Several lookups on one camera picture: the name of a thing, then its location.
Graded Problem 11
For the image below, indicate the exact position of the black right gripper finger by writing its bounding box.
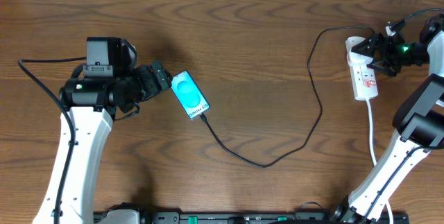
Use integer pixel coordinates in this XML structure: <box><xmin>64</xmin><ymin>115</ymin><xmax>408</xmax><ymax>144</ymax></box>
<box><xmin>367</xmin><ymin>60</ymin><xmax>399</xmax><ymax>76</ymax></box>
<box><xmin>351</xmin><ymin>33</ymin><xmax>384</xmax><ymax>58</ymax></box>

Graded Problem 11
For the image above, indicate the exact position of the white power strip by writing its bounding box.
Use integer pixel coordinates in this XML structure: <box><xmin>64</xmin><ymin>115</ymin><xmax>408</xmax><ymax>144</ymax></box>
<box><xmin>345</xmin><ymin>36</ymin><xmax>378</xmax><ymax>101</ymax></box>

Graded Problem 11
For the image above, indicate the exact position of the black charger cable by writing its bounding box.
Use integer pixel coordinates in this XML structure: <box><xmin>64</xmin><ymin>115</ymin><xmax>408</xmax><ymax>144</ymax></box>
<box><xmin>198</xmin><ymin>26</ymin><xmax>377</xmax><ymax>169</ymax></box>

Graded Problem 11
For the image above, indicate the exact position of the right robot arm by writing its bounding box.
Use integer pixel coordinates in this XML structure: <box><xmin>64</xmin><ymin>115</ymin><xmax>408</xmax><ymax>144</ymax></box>
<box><xmin>330</xmin><ymin>8</ymin><xmax>443</xmax><ymax>223</ymax></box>

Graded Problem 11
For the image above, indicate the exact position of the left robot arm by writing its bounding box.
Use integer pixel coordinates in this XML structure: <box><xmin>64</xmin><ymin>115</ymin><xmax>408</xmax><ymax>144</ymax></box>
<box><xmin>33</xmin><ymin>37</ymin><xmax>173</xmax><ymax>223</ymax></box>

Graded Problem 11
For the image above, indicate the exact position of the white power strip cord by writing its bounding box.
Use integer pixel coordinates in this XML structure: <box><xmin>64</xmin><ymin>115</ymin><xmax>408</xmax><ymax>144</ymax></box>
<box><xmin>365</xmin><ymin>99</ymin><xmax>395</xmax><ymax>224</ymax></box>

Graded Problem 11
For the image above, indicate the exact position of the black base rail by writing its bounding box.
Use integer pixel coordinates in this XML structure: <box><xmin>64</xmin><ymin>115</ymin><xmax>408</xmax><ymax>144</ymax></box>
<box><xmin>93</xmin><ymin>211</ymin><xmax>409</xmax><ymax>224</ymax></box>

